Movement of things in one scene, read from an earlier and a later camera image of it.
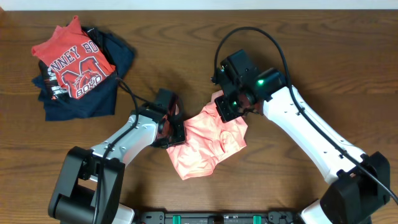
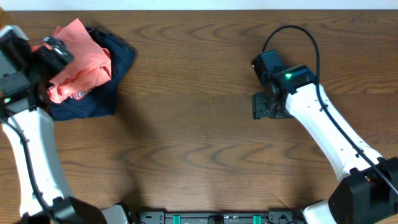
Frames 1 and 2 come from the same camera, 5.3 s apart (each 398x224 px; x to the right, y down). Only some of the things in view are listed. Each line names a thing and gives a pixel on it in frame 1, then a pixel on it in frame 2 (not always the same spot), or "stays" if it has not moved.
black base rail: x=148 y=216 stays
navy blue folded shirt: x=101 y=100 stays
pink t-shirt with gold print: x=209 y=140 to x=89 y=67
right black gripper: x=227 y=115 to x=259 y=107
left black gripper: x=181 y=127 to x=48 y=57
